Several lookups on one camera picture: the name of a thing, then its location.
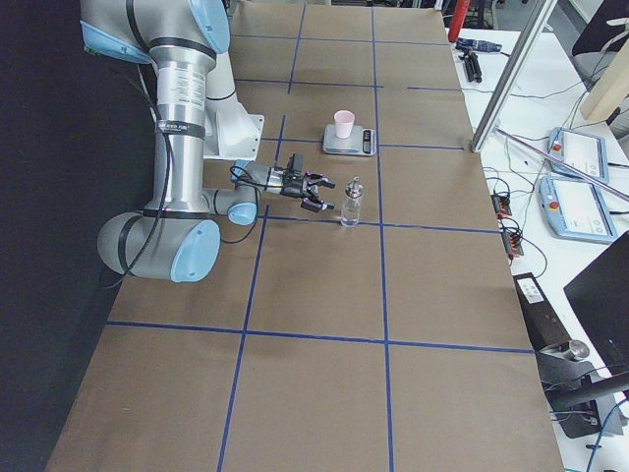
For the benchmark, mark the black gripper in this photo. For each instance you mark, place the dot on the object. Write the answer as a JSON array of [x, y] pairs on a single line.
[[293, 188]]

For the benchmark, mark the glass sauce bottle metal cap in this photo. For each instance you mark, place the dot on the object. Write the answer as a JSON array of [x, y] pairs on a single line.
[[351, 208]]

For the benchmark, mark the pink paper cup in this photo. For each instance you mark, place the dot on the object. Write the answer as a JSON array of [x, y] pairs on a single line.
[[343, 123]]

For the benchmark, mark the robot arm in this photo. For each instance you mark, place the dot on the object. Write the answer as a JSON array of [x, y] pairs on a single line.
[[206, 143]]

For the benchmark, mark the digital kitchen scale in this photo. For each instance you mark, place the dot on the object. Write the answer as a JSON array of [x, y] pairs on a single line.
[[361, 142]]

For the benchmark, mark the orange black connector block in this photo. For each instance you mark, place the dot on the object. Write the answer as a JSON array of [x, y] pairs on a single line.
[[501, 205]]

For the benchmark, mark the black folded tripod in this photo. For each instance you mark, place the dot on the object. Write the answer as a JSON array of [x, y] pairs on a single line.
[[472, 66]]

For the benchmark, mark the blue folded umbrella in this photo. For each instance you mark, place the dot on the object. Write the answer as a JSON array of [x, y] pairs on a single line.
[[477, 45]]

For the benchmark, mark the red cylinder bottle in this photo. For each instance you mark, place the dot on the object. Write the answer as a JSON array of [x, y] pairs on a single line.
[[458, 19]]

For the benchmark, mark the near teach pendant tablet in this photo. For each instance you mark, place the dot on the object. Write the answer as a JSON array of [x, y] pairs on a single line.
[[575, 210]]

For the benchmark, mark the teach pendant tablet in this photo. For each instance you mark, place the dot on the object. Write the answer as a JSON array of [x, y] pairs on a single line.
[[585, 152], [575, 210]]

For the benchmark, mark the black box with label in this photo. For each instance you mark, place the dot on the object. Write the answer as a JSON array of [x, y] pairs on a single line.
[[543, 325]]

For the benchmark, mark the far teach pendant tablet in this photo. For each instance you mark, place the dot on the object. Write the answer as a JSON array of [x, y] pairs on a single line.
[[585, 152]]

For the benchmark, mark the black monitor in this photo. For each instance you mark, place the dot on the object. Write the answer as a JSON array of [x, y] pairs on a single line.
[[598, 296]]

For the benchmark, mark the wooden plank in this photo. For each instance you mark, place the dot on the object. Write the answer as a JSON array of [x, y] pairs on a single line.
[[609, 91]]

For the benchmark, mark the black clamp metal knob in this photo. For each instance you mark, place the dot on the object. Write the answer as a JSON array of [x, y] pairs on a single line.
[[580, 398]]

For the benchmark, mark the black office chair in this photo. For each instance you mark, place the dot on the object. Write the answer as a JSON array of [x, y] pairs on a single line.
[[602, 38]]

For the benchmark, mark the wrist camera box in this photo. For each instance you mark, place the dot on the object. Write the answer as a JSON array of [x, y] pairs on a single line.
[[296, 164]]

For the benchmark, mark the aluminium frame post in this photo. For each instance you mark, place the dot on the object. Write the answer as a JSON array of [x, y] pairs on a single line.
[[516, 62]]

